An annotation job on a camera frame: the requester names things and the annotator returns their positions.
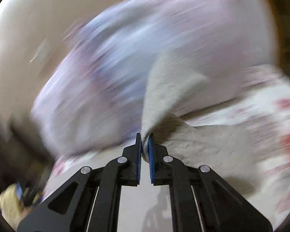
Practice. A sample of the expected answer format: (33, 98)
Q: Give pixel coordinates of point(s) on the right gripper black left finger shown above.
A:
(89, 200)

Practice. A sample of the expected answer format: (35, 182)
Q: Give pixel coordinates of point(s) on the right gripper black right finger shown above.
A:
(200, 199)

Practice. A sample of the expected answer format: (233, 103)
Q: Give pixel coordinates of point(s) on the beige cable-knit sweater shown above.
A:
(191, 130)

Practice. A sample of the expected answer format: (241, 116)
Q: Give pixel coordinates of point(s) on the lavender floral pillow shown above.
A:
(140, 60)

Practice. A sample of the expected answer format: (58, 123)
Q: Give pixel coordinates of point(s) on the white floral bedsheet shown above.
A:
(261, 118)

